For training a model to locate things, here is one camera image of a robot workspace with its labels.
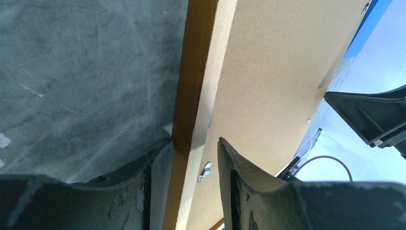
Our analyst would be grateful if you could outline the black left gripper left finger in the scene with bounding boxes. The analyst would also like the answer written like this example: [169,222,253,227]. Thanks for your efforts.
[0,139,173,230]

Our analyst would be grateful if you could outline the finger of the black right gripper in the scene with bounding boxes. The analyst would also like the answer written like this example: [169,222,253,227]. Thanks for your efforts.
[324,85,406,158]

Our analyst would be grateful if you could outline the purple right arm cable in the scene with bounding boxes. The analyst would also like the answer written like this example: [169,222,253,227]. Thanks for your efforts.
[293,155,354,183]

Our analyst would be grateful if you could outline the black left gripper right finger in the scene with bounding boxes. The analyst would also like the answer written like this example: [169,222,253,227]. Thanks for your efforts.
[217,138,406,230]

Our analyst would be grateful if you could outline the wooden picture frame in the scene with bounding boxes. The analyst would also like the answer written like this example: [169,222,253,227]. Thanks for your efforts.
[162,0,237,230]

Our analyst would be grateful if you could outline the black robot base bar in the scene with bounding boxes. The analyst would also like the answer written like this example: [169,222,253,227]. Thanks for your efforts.
[276,128,322,182]

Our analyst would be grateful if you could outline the blue plastic sheet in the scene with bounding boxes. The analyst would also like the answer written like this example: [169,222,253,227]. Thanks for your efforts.
[344,0,392,59]

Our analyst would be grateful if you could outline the brown frame backing board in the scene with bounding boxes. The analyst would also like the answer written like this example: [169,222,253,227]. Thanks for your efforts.
[185,0,368,230]

